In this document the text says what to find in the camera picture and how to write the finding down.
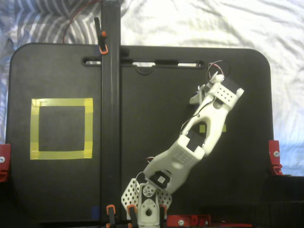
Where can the small yellow tape marker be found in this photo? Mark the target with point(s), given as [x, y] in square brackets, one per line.
[202, 128]
[224, 128]

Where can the blue tape patch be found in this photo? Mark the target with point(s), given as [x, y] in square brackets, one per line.
[95, 212]

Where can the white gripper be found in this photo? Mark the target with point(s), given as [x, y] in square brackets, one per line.
[199, 95]

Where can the black curved backdrop sheet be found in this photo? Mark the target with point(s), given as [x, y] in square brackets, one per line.
[285, 204]

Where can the red post base bracket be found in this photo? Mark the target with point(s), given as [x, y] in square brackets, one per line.
[187, 221]

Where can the yellow tape square outline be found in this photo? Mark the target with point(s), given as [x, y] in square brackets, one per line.
[61, 102]

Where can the red plastic corner bracket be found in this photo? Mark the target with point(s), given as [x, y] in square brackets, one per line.
[273, 146]
[4, 152]

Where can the orange black spring clamp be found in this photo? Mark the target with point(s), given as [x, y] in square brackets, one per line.
[102, 40]
[131, 213]
[110, 211]
[162, 211]

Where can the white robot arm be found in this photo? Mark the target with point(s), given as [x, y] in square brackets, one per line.
[213, 118]

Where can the white grey patterned bedsheet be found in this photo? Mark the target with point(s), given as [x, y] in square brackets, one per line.
[213, 23]

